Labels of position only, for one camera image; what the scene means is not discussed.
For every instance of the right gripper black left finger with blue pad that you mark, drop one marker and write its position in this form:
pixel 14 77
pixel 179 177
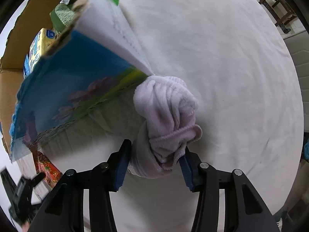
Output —
pixel 107 177

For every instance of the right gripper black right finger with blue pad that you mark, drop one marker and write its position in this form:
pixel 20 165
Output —
pixel 202 178

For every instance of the lavender fleece cloth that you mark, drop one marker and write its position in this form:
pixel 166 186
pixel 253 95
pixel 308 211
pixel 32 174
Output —
pixel 168 108

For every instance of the blue snack bag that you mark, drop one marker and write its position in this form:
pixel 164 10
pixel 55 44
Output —
pixel 26 69

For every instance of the green snack bag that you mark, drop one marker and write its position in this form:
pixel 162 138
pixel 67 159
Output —
pixel 62 15

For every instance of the red patterned packet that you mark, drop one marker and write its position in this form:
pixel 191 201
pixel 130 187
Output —
pixel 43 164

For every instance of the brown cardboard box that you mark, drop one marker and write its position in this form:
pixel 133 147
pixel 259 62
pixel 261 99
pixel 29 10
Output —
pixel 94 59

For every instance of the yellow tissue pack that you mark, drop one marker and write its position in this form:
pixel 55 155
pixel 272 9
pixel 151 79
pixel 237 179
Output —
pixel 40 44

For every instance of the grey upholstered chair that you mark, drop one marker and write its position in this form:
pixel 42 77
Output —
pixel 298 49

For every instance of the dark wooden stool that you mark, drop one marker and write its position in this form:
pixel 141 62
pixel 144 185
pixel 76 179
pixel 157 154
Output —
pixel 282 13

